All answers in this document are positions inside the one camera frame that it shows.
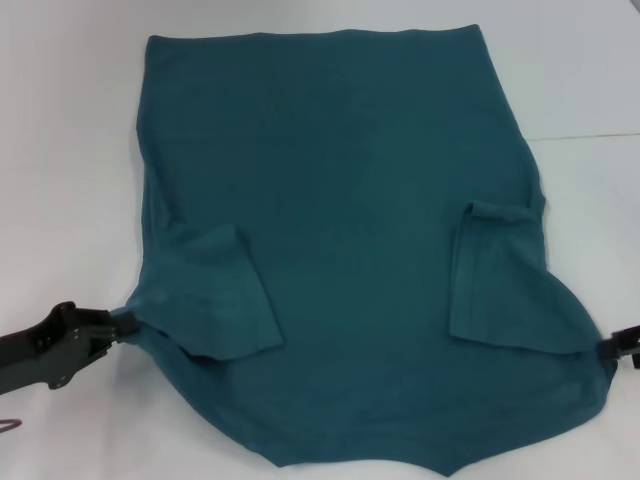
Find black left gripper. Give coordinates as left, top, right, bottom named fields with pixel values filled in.
left=0, top=302, right=146, bottom=396

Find teal blue t-shirt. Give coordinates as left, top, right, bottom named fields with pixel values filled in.
left=119, top=22, right=624, bottom=476

